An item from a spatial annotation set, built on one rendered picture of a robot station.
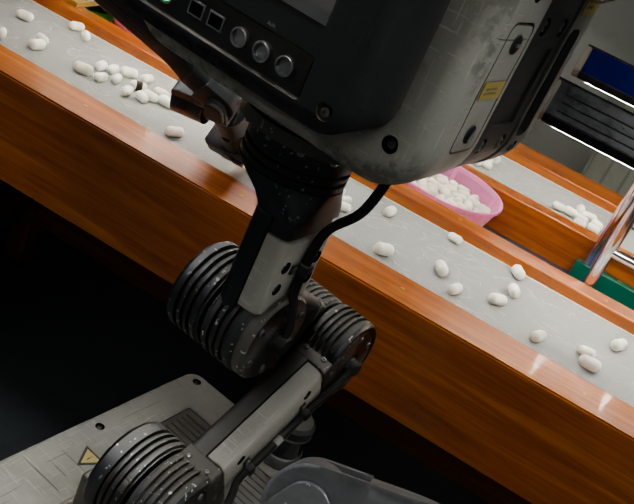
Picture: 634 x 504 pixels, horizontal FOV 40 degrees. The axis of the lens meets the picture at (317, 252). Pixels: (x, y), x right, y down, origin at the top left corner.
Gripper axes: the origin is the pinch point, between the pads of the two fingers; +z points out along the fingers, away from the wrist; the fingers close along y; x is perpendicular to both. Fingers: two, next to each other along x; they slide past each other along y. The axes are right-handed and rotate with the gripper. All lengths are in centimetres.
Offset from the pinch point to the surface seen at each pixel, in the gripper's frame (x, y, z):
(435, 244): -7.1, -35.7, 11.9
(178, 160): 9.5, 5.0, -13.0
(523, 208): -34, -45, 43
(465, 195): -28, -33, 38
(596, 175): -110, -58, 167
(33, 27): -4, 55, 7
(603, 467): 17, -76, -10
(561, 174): -59, -48, 71
